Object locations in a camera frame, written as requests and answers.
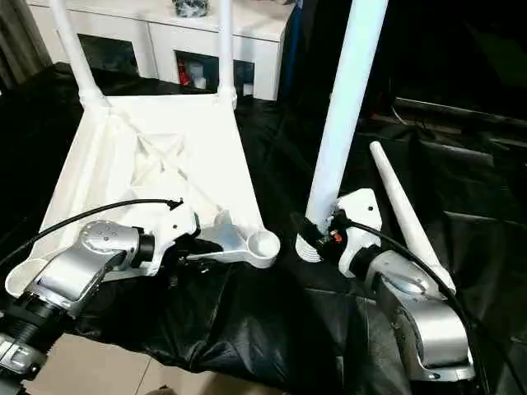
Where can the white plastic table top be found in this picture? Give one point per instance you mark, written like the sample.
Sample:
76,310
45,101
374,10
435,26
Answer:
185,123

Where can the dark blue hanging cloth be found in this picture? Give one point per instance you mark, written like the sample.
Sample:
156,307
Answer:
292,45

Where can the white plastic table leg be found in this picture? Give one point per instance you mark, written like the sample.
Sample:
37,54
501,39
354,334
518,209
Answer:
350,82
76,49
225,49
395,185

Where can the long black bar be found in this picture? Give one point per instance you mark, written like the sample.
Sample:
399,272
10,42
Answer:
453,108

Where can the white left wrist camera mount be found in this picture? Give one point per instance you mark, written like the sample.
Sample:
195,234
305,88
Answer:
177,226

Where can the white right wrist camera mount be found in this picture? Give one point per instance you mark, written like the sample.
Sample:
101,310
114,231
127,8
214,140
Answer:
362,205

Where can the white cabinet with glass doors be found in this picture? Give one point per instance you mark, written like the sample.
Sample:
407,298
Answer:
164,33

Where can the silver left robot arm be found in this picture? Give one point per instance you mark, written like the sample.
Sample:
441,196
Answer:
74,263

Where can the black glossy mat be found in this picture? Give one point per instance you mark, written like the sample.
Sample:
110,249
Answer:
247,321

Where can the dark robot foot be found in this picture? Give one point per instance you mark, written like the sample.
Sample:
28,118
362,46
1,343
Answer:
162,391

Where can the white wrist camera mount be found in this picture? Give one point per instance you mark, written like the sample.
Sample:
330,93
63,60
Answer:
362,205
177,226

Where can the grey curtain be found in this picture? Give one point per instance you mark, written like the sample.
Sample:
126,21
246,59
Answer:
16,41

